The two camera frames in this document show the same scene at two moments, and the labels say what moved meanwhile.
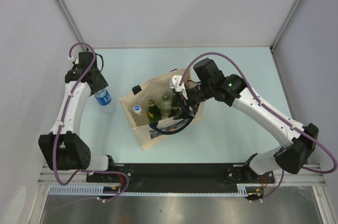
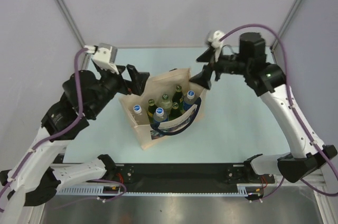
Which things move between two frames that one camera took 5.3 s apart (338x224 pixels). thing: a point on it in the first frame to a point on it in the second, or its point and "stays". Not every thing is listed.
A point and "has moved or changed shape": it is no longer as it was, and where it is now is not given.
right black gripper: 184,112 to 204,77
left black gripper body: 101,83 to 112,83
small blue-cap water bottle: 103,99 has moved or changed shape
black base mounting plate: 121,178 stays
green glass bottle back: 153,113 stays
